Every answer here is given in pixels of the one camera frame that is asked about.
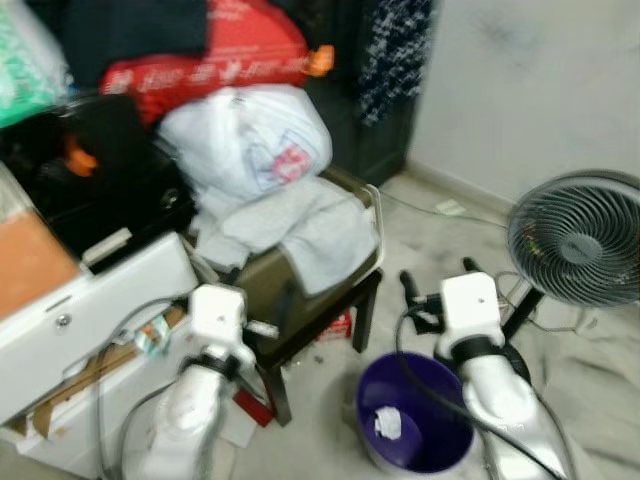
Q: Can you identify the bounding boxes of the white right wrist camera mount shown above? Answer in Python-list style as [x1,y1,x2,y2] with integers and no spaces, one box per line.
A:
[440,271,504,347]

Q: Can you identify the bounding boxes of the small orange object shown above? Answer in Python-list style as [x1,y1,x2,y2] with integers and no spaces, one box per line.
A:
[65,140,100,177]
[305,45,335,79]

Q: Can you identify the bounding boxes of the red printed bag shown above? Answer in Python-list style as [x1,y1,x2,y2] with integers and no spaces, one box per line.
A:
[100,0,312,127]

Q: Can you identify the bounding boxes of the green white plastic bag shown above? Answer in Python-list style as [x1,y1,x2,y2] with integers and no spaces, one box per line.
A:
[0,0,72,127]

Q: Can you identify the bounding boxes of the crumpled white paper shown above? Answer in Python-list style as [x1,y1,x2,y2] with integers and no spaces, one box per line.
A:
[373,405,404,442]

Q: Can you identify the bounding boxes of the white drawer unit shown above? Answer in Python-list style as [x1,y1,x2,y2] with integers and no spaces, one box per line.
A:
[0,232,202,476]

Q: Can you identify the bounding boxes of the white printed plastic bag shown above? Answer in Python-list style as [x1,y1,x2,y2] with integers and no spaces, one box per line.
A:
[158,85,334,217]

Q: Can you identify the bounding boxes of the small red box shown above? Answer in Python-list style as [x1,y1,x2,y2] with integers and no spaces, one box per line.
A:
[320,310,354,342]

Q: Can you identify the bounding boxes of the navy white-dotted garment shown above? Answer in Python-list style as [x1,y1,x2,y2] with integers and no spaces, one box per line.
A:
[357,0,437,127]

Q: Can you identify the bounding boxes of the olive brown box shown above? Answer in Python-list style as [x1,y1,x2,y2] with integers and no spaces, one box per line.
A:
[230,165,387,347]

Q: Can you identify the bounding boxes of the brown cardboard sheet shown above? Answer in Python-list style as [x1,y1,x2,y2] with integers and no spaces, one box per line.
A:
[5,310,192,442]

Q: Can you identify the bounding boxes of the black cloth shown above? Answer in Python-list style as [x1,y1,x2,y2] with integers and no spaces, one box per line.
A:
[30,0,212,92]

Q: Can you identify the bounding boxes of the grey pedestal fan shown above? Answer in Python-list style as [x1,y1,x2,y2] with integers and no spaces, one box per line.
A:
[497,170,640,387]

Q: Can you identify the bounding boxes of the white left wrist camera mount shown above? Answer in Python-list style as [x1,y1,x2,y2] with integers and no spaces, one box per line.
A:
[188,284,252,352]

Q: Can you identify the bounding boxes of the light grey towel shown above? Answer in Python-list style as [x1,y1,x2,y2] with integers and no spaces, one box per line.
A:
[190,180,380,297]

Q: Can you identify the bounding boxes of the black bag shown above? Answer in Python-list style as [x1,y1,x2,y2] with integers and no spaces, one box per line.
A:
[0,95,197,272]

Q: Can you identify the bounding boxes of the purple bucket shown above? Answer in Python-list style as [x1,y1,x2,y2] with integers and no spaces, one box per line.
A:
[355,350,477,477]

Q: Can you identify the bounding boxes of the dark wooden stool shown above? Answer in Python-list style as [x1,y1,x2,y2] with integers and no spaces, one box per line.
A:
[235,265,384,427]

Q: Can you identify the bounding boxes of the orange board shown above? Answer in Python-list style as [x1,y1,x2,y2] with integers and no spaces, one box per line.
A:
[0,205,82,322]

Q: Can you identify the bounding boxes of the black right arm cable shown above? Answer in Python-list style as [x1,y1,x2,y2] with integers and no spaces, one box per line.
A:
[394,303,567,480]

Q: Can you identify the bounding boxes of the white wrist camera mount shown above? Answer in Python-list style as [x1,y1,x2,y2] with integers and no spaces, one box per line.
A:
[188,284,252,352]
[440,271,504,347]

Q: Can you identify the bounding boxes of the flat red packet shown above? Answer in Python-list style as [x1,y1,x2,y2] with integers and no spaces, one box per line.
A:
[235,388,277,427]

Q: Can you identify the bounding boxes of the black wardrobe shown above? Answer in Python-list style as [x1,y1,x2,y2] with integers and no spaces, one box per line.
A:
[300,0,432,187]

